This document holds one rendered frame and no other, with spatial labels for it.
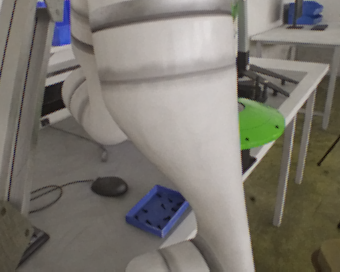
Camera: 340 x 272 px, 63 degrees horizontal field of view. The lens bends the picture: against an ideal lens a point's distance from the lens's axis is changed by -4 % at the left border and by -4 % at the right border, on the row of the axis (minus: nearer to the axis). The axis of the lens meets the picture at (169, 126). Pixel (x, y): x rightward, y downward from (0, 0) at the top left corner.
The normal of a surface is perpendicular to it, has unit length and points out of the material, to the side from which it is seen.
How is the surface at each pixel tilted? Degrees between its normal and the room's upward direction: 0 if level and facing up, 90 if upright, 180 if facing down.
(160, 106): 87
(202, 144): 89
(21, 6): 52
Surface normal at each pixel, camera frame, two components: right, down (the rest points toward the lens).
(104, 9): -0.61, 0.24
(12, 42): -0.16, -0.22
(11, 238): 0.99, 0.00
